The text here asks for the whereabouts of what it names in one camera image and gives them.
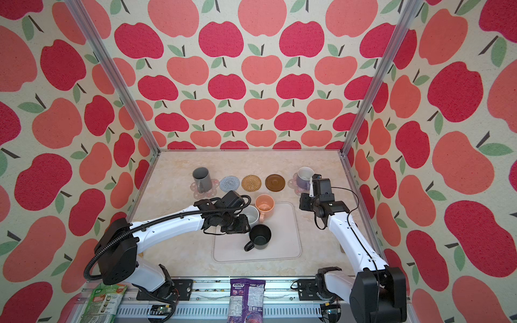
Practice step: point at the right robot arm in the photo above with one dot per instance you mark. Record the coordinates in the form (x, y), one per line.
(359, 258)

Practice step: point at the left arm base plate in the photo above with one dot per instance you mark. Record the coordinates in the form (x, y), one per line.
(172, 291)

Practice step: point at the aluminium corner frame post right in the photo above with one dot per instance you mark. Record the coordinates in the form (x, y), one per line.
(401, 29)

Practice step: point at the round brown wooden coaster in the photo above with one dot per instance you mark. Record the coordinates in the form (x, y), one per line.
(275, 183)

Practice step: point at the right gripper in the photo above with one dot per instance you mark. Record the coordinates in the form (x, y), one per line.
(304, 201)

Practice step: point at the round grey felt coaster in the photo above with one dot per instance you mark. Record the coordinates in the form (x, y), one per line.
(229, 183)

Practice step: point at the green snack bag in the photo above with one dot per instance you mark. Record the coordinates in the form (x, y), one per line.
(103, 304)

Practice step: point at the aluminium corner frame post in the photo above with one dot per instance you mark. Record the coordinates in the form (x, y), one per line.
(401, 29)
(86, 25)

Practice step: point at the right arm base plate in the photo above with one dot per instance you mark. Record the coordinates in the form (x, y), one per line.
(307, 290)

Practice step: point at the aluminium front rail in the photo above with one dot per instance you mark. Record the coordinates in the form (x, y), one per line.
(210, 301)

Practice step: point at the peach orange mug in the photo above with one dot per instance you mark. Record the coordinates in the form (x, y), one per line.
(265, 205)

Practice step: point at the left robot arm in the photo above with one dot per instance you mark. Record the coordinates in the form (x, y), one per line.
(117, 256)

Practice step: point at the grey mug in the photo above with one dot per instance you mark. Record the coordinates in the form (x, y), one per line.
(202, 179)

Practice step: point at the translucent white tray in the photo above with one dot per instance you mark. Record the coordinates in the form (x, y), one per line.
(285, 241)

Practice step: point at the pink flower silicone coaster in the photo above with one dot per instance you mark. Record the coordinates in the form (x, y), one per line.
(205, 195)

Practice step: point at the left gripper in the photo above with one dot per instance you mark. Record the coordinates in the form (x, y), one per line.
(244, 227)

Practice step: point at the round woven rattan coaster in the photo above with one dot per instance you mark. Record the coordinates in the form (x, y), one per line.
(251, 183)

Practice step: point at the aluminium corner frame post left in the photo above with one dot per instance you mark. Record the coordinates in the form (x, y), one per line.
(86, 25)

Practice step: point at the black mug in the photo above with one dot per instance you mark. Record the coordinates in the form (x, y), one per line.
(259, 237)

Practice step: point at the purple snack bag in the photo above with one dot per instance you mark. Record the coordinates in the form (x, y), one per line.
(246, 300)

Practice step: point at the white lilac handled mug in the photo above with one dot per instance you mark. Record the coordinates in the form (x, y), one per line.
(303, 178)

